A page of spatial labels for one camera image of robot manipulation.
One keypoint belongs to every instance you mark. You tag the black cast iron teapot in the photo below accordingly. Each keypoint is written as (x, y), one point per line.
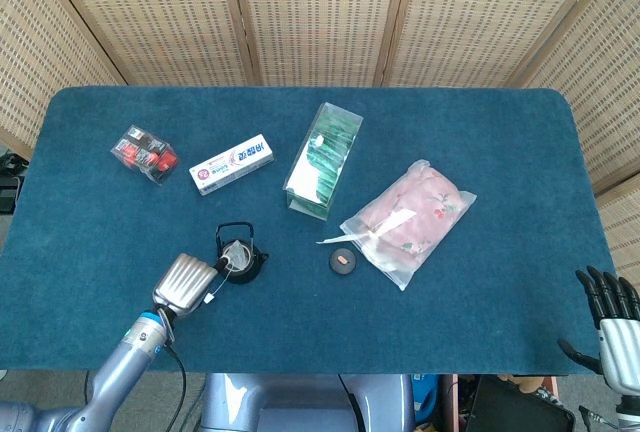
(245, 279)

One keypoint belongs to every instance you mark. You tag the black device on floor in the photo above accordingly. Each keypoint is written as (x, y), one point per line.
(7, 192)

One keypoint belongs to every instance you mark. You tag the black flat case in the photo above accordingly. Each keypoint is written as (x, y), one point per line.
(515, 409)

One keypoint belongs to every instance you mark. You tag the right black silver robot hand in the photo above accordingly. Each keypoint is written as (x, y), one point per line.
(620, 352)

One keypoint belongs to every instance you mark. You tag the clear box red black capsules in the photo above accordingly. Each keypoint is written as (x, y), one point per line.
(145, 154)

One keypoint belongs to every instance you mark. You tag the silver-blue robot torso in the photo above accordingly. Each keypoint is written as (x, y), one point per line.
(300, 402)

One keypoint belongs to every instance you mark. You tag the zip bag with pink cloth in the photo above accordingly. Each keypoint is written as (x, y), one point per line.
(415, 222)

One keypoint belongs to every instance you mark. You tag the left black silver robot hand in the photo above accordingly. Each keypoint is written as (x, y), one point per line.
(182, 284)

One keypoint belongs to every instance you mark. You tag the woven bamboo folding screen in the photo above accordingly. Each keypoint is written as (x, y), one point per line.
(320, 17)

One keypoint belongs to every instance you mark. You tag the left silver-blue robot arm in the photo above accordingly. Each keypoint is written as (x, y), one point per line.
(120, 367)

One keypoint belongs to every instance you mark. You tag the clear box green packets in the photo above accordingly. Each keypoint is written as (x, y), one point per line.
(325, 162)

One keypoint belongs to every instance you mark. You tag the white toothpaste box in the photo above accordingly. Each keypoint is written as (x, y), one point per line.
(230, 164)

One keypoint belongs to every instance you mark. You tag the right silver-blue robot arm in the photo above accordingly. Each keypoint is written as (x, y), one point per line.
(629, 409)

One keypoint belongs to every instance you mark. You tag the black teapot lid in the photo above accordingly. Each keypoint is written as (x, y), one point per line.
(342, 264)

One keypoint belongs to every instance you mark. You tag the blue printed package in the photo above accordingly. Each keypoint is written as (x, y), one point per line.
(425, 397)

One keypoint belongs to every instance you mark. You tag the blue carpet table cover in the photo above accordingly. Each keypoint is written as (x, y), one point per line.
(320, 327)

